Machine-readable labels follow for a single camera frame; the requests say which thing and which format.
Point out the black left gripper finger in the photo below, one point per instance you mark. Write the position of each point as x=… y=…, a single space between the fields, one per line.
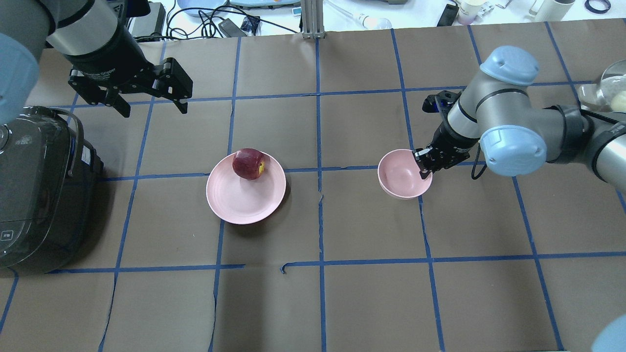
x=180 y=101
x=113 y=99

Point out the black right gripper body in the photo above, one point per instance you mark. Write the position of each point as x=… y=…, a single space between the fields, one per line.
x=451 y=140

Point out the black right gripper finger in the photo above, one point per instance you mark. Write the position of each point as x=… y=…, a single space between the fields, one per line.
x=425 y=173
x=422 y=158

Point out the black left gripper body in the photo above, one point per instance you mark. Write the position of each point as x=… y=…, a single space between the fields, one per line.
x=108 y=54

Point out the small pink bowl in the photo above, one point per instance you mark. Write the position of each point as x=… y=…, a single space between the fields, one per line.
x=400 y=177

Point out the red apple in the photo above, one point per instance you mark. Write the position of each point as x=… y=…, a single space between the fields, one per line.
x=249 y=164

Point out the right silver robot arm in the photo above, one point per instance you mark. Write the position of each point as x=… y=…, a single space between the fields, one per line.
x=495 y=112

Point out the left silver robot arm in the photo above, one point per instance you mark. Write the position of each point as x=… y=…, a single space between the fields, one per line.
x=69 y=26

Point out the light blue plate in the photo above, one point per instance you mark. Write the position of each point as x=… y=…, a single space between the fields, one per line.
x=193 y=7

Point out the pink plate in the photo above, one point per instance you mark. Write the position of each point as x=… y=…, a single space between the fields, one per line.
x=242 y=201

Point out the glass bowl on chair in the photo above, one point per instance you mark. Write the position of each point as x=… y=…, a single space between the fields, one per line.
x=608 y=92

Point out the black power adapter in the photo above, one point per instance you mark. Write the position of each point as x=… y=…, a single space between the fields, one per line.
x=230 y=30

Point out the dark grey rice cooker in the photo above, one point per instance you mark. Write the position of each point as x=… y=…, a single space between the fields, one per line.
x=47 y=173

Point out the white purple cup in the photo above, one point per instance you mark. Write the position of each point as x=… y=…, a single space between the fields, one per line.
x=468 y=10

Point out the white cup dark inside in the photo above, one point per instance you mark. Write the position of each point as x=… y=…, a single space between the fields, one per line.
x=551 y=10

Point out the aluminium frame post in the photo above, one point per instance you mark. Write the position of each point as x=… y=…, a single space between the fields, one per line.
x=312 y=19

